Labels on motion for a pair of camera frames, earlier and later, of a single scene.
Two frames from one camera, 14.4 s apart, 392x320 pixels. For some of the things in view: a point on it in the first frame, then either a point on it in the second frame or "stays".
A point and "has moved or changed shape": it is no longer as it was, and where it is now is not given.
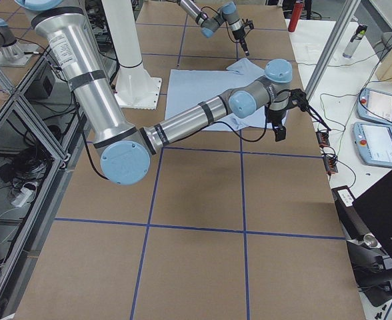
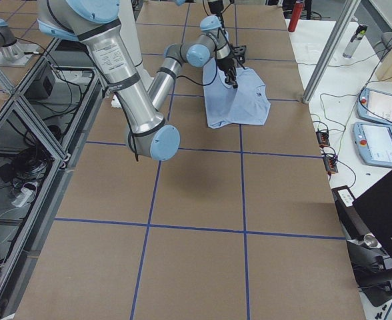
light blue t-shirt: (189, 87) has moved or changed shape
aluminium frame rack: (33, 137) stays
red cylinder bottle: (297, 13) stays
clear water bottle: (353, 45) stays
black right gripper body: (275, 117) to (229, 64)
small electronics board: (330, 161) stays
